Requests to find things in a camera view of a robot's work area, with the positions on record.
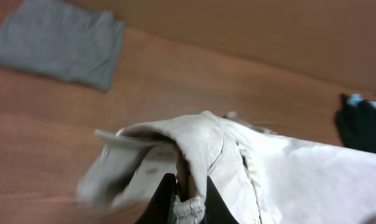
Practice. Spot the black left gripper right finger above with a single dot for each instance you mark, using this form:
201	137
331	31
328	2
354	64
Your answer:
216	211

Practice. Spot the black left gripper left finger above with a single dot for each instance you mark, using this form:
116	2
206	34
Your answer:
160	209

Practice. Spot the beige khaki shorts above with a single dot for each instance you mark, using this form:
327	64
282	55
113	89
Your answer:
262	177

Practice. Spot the black garment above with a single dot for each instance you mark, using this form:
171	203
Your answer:
356	124

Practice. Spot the light blue garment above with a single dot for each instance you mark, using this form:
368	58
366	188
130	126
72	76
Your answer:
355	99

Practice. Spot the folded grey shorts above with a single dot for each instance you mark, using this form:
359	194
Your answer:
62	41

